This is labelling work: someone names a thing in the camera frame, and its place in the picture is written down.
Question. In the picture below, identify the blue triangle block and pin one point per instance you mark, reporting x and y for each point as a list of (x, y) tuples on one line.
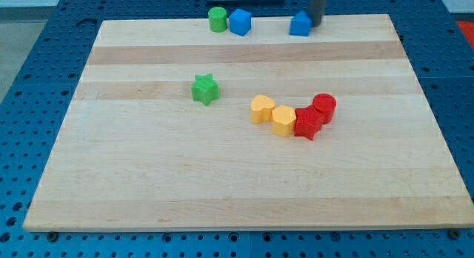
[(300, 24)]

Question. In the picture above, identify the yellow heart block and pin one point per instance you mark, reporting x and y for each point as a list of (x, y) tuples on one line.
[(261, 108)]

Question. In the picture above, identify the yellow hexagon block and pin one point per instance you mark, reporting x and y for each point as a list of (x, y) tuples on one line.
[(284, 120)]

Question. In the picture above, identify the green star block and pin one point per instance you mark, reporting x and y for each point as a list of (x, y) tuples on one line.
[(205, 89)]

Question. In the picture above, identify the wooden board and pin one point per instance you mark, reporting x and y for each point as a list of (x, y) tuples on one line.
[(136, 153)]

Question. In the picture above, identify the red star block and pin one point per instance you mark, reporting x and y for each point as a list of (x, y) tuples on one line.
[(308, 122)]

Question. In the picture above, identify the red cylinder block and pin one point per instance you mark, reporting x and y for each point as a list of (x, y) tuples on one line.
[(325, 104)]

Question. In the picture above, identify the blue cube block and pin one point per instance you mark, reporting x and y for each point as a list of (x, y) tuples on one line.
[(240, 22)]

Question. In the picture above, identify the green cylinder block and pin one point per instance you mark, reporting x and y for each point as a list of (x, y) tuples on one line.
[(217, 17)]

